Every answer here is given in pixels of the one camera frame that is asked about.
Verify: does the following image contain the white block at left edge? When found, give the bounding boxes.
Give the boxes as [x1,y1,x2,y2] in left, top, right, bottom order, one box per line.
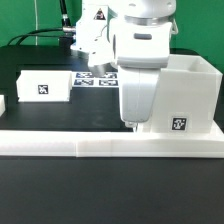
[0,95,5,116]

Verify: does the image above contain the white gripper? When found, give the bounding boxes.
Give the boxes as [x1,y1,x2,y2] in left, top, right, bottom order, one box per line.
[118,66,160,128]

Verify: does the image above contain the white fiducial marker sheet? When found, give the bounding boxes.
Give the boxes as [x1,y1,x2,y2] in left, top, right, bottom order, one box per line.
[72,71,119,88]

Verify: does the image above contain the white L-shaped obstacle rail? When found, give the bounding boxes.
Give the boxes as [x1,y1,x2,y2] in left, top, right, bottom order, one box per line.
[0,130,224,158]

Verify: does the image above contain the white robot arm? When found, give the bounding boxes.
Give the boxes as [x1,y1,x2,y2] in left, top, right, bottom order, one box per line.
[71,0,178,127]

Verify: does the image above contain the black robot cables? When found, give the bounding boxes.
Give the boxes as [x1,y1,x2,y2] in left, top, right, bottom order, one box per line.
[7,0,76,47]

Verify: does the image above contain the white drawer cabinet box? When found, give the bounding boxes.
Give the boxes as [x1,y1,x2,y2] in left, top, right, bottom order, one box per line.
[137,54,222,133]

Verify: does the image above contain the white drawer tray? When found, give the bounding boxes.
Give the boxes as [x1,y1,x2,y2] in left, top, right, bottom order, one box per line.
[16,70,72,102]

